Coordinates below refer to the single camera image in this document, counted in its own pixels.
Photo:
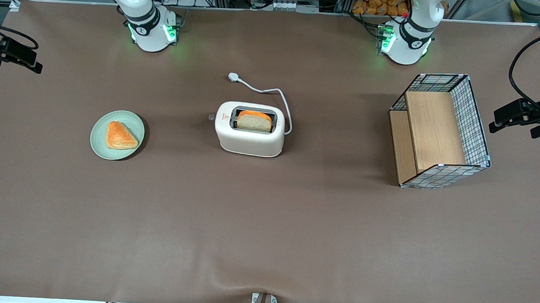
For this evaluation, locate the orange triangular pastry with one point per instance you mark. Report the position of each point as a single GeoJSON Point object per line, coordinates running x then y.
{"type": "Point", "coordinates": [120, 136]}

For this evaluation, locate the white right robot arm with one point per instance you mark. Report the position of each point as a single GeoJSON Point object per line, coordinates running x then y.
{"type": "Point", "coordinates": [146, 27]}

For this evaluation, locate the bread slice in toaster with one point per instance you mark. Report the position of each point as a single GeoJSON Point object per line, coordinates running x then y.
{"type": "Point", "coordinates": [254, 121]}

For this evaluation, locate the pale green plate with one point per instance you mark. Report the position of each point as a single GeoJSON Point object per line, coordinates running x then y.
{"type": "Point", "coordinates": [100, 136]}

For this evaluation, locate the wooden step shelf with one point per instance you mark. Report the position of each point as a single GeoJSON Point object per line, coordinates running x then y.
{"type": "Point", "coordinates": [435, 133]}

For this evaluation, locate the white toaster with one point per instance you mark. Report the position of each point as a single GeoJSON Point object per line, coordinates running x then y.
{"type": "Point", "coordinates": [249, 143]}

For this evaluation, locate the pile of orange bread rolls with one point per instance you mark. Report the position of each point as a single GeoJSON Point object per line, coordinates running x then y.
{"type": "Point", "coordinates": [377, 2]}

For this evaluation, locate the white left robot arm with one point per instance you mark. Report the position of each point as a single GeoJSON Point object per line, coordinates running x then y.
{"type": "Point", "coordinates": [408, 43]}

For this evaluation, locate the brown table mat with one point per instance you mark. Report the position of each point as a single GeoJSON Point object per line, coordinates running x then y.
{"type": "Point", "coordinates": [265, 226]}

